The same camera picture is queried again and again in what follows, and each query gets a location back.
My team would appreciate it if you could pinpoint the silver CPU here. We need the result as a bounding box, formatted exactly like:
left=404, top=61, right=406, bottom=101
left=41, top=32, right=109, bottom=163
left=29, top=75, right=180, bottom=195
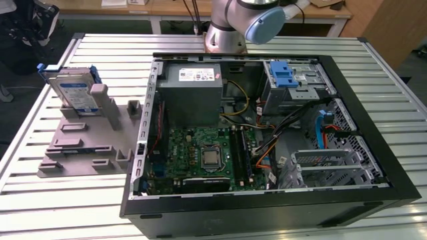
left=201, top=151, right=220, bottom=166

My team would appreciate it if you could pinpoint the wooden desk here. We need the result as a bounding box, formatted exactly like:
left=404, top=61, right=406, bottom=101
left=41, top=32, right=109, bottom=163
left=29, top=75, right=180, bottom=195
left=56, top=0, right=355, bottom=35

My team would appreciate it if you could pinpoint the blue drive latch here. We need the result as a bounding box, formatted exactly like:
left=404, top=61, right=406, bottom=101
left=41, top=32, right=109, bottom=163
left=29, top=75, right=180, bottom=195
left=269, top=61, right=300, bottom=88

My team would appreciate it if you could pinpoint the grey metal drive cage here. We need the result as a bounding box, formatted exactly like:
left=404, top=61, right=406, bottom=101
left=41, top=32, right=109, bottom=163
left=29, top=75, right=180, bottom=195
left=260, top=59, right=338, bottom=116

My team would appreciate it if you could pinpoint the yellow wire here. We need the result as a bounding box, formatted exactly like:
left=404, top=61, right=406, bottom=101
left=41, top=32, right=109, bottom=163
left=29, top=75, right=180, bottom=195
left=219, top=79, right=251, bottom=117

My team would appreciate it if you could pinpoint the grey metal disk bay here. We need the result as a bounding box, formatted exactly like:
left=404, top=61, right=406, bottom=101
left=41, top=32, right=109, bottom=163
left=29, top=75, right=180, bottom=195
left=282, top=149, right=382, bottom=189

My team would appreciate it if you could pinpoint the CPU socket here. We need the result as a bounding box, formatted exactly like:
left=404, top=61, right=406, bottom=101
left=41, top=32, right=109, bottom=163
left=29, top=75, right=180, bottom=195
left=199, top=144, right=224, bottom=174

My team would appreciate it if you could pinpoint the wooden cabinet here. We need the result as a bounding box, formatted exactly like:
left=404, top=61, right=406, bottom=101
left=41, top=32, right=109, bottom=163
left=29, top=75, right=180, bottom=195
left=342, top=0, right=427, bottom=68

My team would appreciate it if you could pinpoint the grey power supply unit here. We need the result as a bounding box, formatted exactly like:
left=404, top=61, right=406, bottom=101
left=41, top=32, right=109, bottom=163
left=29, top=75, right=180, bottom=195
left=156, top=62, right=224, bottom=128

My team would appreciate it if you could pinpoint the red power wire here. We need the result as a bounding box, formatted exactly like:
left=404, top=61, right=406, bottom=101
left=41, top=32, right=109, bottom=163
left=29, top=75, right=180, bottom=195
left=323, top=125, right=358, bottom=138

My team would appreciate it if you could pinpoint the grey parts rack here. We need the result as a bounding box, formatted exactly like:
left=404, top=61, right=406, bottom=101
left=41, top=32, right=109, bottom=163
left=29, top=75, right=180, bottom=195
left=36, top=83, right=144, bottom=179

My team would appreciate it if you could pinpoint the green motherboard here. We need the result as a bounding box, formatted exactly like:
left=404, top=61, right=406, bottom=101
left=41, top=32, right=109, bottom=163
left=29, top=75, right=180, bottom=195
left=145, top=126, right=268, bottom=196

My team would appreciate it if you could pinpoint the black graphics card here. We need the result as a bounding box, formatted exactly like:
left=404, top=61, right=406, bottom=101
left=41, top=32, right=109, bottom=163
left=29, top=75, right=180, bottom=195
left=172, top=176, right=232, bottom=195

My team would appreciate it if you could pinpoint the orange wire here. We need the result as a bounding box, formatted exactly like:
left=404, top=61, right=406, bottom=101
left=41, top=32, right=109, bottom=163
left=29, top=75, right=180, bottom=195
left=255, top=139, right=280, bottom=176

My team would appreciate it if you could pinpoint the grey floor stand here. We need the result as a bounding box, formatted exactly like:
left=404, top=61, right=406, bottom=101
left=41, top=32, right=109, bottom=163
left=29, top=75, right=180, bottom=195
left=0, top=83, right=15, bottom=103

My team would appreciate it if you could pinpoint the brown cardboard piece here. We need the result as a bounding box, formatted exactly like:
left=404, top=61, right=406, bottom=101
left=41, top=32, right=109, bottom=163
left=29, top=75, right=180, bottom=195
left=308, top=0, right=344, bottom=10

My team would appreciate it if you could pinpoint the blue data wire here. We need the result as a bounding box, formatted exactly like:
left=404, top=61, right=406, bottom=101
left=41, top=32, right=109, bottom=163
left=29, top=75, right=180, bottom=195
left=314, top=109, right=335, bottom=151

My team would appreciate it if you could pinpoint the thin red wire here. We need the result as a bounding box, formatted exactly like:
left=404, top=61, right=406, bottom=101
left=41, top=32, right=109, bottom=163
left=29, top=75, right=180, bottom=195
left=151, top=101, right=167, bottom=154

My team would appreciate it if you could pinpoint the hard disk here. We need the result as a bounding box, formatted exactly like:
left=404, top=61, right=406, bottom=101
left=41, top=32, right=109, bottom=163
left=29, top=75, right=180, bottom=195
left=36, top=63, right=101, bottom=117

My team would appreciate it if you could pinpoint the black open PC case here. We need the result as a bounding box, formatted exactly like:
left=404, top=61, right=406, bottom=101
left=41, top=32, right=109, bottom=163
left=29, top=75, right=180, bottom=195
left=119, top=51, right=422, bottom=238

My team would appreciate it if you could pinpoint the black cable bundle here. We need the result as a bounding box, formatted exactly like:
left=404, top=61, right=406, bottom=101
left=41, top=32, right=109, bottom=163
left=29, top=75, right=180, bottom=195
left=257, top=98, right=335, bottom=153

